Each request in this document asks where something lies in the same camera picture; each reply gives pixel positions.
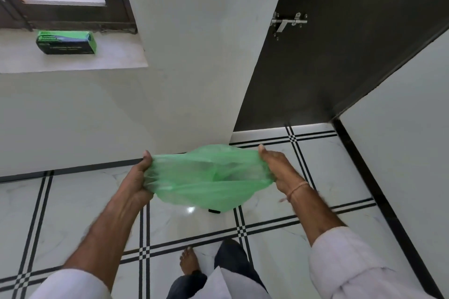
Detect person's left hand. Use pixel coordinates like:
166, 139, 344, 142
120, 149, 156, 206

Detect person's right hand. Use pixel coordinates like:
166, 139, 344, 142
258, 144, 306, 201

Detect green plastic garbage bag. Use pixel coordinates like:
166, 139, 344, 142
145, 143, 276, 213

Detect green garbage bag box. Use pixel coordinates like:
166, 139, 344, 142
36, 30, 98, 56

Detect person's left forearm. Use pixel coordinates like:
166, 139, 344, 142
62, 183, 156, 293

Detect person's right forearm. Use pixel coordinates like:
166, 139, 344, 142
287, 182, 348, 249

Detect person's left foot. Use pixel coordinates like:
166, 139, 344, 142
179, 246, 201, 276

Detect pink thread wrist band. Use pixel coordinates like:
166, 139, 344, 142
278, 181, 311, 204

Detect dark trousers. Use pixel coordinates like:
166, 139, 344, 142
166, 238, 268, 299

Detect dark brown door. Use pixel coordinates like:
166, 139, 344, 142
232, 0, 449, 133

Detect white marble window sill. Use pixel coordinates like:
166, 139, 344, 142
0, 30, 149, 74

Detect steel door bolt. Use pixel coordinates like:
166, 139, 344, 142
269, 12, 308, 42

